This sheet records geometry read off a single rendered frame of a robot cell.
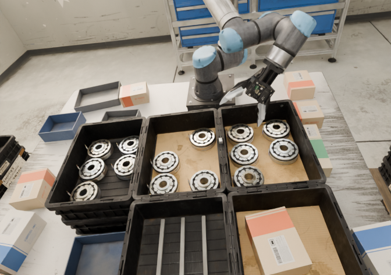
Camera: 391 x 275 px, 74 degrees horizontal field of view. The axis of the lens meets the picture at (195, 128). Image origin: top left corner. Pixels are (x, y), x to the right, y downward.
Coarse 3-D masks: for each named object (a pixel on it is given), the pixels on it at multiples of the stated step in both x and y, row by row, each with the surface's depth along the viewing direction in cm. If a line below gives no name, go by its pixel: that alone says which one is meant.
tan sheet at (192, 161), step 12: (180, 132) 114; (192, 132) 113; (156, 144) 111; (168, 144) 110; (180, 144) 109; (216, 144) 106; (180, 156) 104; (192, 156) 103; (204, 156) 102; (216, 156) 101; (180, 168) 100; (192, 168) 99; (204, 168) 98; (216, 168) 97; (180, 180) 96
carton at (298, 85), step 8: (288, 72) 143; (296, 72) 142; (304, 72) 141; (288, 80) 138; (296, 80) 137; (304, 80) 136; (288, 88) 138; (296, 88) 132; (304, 88) 131; (312, 88) 131; (288, 96) 139; (296, 96) 135; (304, 96) 135; (312, 96) 135
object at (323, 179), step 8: (248, 104) 105; (256, 104) 105; (296, 112) 98; (296, 120) 95; (224, 136) 95; (304, 136) 89; (224, 144) 92; (224, 152) 89; (312, 152) 84; (224, 160) 87; (224, 168) 85; (320, 168) 79; (320, 176) 78; (264, 184) 78; (272, 184) 78; (280, 184) 77; (288, 184) 77; (296, 184) 77; (304, 184) 76
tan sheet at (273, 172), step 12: (228, 144) 105; (252, 144) 103; (264, 144) 102; (264, 156) 98; (264, 168) 94; (276, 168) 93; (288, 168) 93; (300, 168) 92; (264, 180) 91; (276, 180) 90; (288, 180) 89; (300, 180) 88
